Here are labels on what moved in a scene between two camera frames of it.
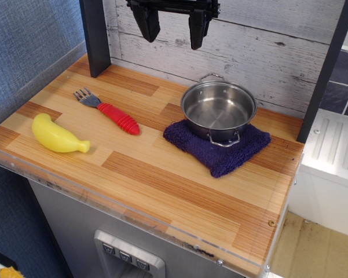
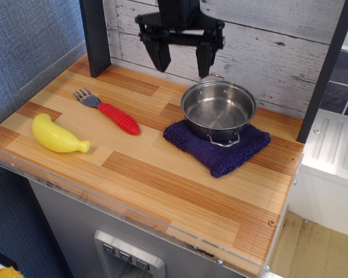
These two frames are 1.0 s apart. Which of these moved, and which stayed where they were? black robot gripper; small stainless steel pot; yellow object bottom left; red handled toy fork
Moved: black robot gripper
Stayed: yellow object bottom left; small stainless steel pot; red handled toy fork
